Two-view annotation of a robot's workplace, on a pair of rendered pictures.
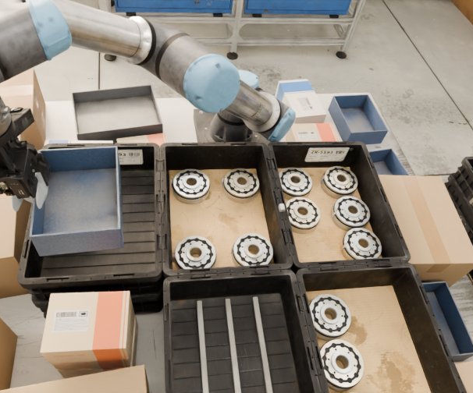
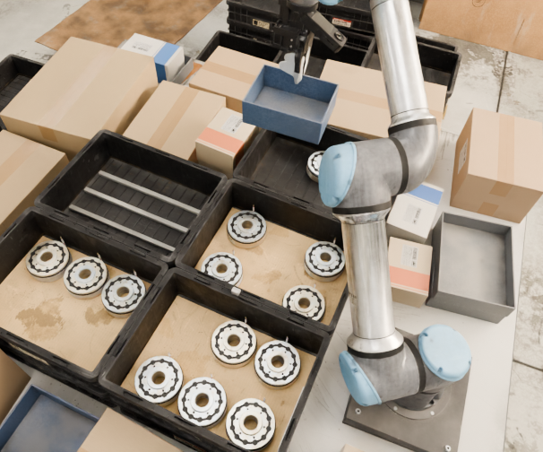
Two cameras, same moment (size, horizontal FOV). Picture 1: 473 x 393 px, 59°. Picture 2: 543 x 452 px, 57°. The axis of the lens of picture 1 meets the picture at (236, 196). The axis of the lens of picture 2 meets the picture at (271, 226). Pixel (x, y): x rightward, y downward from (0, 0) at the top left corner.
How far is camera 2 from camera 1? 1.12 m
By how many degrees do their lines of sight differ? 63
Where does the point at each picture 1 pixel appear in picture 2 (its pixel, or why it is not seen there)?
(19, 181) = (276, 30)
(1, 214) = (345, 120)
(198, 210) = (296, 258)
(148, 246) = not seen: hidden behind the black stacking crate
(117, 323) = (214, 143)
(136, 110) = (479, 288)
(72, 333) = (224, 122)
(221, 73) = (331, 161)
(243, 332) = (164, 234)
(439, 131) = not seen: outside the picture
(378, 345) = (72, 325)
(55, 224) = (282, 96)
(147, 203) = not seen: hidden behind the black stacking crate
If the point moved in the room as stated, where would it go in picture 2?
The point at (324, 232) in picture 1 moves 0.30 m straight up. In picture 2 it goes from (202, 360) to (191, 300)
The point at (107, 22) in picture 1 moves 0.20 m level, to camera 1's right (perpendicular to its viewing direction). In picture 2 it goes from (396, 70) to (336, 122)
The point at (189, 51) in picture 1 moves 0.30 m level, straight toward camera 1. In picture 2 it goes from (368, 144) to (232, 88)
